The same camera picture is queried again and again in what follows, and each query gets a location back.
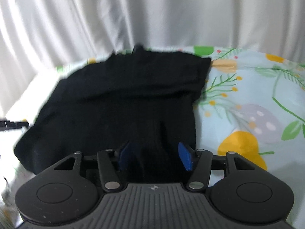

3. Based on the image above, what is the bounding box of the black knit garment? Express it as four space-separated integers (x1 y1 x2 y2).
14 45 211 174

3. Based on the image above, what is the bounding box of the floral light blue bedsheet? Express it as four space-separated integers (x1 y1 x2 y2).
1 46 304 228

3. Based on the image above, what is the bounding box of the white curtain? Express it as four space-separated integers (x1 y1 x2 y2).
1 0 304 116

